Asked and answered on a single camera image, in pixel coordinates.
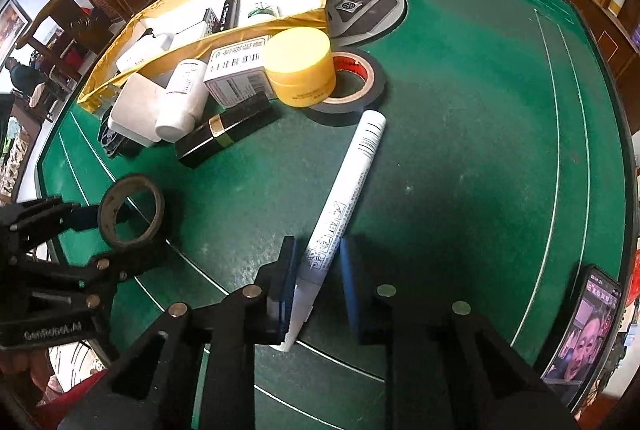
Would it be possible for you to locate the dark wooden chair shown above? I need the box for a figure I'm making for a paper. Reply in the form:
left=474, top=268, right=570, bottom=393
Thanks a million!
left=17, top=0, right=126, bottom=75

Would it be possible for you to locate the white marker pen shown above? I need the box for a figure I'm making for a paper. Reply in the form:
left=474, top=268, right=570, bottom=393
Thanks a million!
left=272, top=110, right=387, bottom=352

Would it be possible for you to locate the white plastic case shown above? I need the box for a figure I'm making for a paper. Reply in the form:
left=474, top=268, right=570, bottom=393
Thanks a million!
left=116, top=30, right=173, bottom=71

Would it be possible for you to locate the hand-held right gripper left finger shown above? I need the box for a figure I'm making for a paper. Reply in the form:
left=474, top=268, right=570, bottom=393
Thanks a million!
left=60, top=236, right=301, bottom=430

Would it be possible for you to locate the large black tape roll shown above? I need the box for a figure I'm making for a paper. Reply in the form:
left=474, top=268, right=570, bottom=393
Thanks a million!
left=306, top=48, right=387, bottom=127

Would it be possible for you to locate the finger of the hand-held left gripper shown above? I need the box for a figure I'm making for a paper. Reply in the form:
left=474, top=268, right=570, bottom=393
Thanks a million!
left=0, top=197, right=100, bottom=255
left=15, top=240, right=168, bottom=311

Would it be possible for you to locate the black patterned box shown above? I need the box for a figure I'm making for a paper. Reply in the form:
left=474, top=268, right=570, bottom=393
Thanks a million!
left=200, top=8, right=221, bottom=35

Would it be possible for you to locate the white power adapter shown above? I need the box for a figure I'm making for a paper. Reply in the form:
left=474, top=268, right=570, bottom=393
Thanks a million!
left=107, top=74, right=166, bottom=148

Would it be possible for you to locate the white barcode carton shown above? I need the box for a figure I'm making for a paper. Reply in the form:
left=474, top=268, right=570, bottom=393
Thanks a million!
left=204, top=34, right=277, bottom=108

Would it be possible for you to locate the black box with gold band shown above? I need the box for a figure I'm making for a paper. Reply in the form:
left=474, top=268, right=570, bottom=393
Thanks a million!
left=175, top=90, right=273, bottom=169

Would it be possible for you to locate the black marker pen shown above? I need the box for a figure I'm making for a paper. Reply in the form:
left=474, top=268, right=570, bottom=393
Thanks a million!
left=216, top=0, right=240, bottom=33

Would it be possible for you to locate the yellow cream jar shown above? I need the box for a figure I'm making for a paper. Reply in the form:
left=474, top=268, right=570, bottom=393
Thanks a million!
left=261, top=28, right=337, bottom=108

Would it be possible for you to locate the green and white bottle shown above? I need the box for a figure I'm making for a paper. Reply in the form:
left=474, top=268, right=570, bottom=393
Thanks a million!
left=247, top=1, right=281, bottom=21

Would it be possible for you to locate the table control panel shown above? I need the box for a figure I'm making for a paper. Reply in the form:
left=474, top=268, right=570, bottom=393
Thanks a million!
left=322, top=0, right=407, bottom=48

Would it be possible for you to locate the brown tape roll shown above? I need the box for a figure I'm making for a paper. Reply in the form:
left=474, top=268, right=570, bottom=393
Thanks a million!
left=97, top=175, right=166, bottom=249

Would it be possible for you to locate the smartphone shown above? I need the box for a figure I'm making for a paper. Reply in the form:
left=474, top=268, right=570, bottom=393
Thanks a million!
left=540, top=264, right=623, bottom=398

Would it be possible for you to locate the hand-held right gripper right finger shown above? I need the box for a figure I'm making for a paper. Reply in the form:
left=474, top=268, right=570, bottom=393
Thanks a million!
left=339, top=235, right=583, bottom=430

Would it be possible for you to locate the framed wall picture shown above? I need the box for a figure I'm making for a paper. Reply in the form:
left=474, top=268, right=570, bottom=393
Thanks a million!
left=0, top=0, right=32, bottom=55

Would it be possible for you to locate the white plastic bottle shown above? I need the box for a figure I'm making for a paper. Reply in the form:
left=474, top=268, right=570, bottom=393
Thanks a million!
left=155, top=58, right=210, bottom=143

